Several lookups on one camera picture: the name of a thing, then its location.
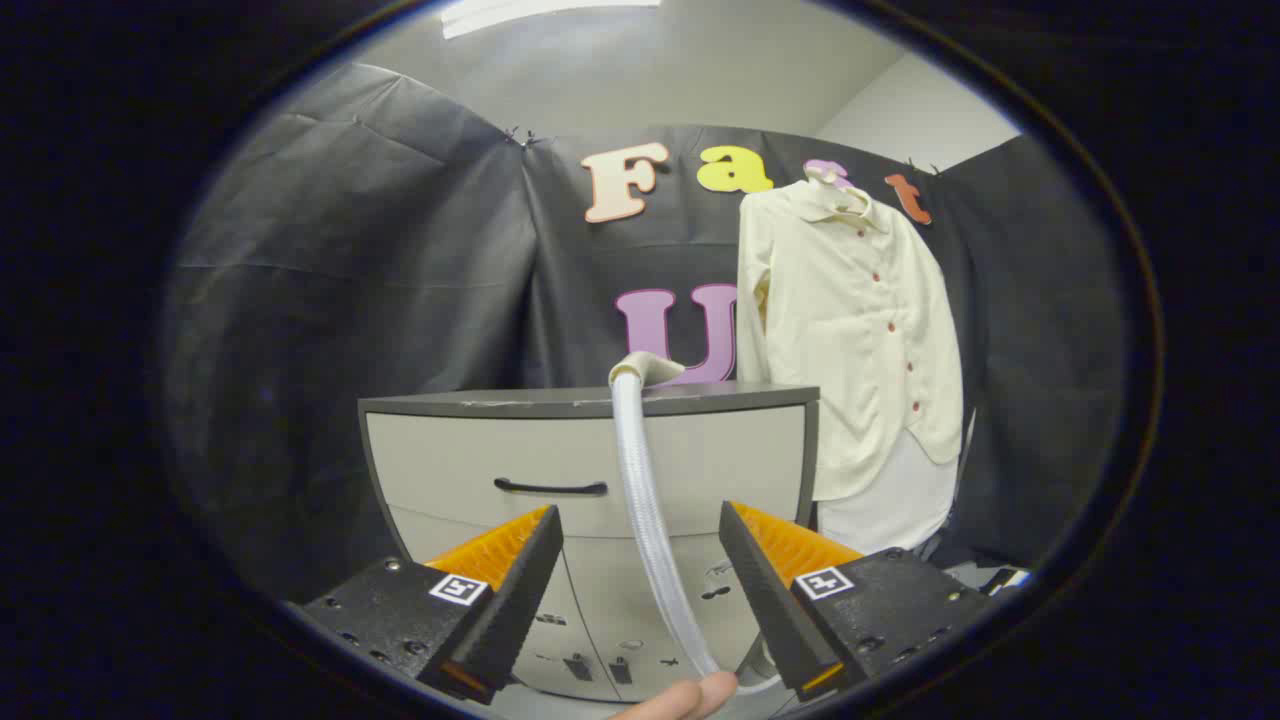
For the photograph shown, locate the cream garment steamer head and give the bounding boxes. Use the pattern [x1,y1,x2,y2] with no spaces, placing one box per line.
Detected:
[609,351,687,389]

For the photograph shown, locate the black cabinet drawer handle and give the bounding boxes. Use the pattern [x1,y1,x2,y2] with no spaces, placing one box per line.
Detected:
[493,477,609,498]

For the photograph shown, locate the cream button shirt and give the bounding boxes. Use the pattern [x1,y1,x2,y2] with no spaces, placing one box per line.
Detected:
[737,178,966,501]

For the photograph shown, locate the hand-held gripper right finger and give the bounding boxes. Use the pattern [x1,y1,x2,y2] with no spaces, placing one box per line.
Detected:
[718,500,1001,703]

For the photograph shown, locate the white braided garment steamer hose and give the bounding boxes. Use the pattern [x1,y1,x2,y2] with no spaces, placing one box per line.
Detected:
[610,372,781,696]

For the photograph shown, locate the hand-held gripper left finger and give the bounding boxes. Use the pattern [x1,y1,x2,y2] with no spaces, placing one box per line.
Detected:
[285,505,564,706]

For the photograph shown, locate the grey drawer cabinet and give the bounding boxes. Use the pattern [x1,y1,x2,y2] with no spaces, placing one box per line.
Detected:
[358,383,821,706]

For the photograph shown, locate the ceiling light panel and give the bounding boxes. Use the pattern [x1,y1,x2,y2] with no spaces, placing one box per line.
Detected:
[440,0,663,39]

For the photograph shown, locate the white cloth under shirt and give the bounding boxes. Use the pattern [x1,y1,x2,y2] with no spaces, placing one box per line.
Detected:
[815,420,976,556]

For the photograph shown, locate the black backdrop cloth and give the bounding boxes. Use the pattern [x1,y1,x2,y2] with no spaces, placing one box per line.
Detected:
[160,62,1131,601]

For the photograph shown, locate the cream plastic clothes hanger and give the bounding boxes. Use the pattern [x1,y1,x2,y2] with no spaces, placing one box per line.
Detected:
[805,160,873,216]

